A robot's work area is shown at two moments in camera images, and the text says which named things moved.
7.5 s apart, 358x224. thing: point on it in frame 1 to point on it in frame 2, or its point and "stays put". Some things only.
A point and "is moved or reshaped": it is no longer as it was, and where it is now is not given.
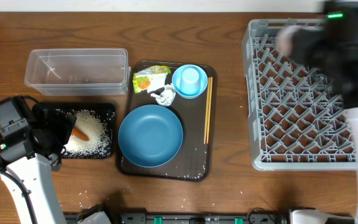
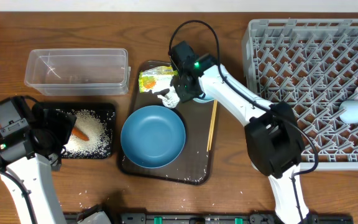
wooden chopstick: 208,109 to 213,123
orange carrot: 79,134 stays put
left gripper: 64,129 stays put
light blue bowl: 189,81 is moved or reshaped
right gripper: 312,38 to 183,95
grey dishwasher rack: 297,117 stays put
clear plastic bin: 78,72 stays put
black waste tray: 93,135 stays put
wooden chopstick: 208,109 to 211,124
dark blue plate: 150,135 stays put
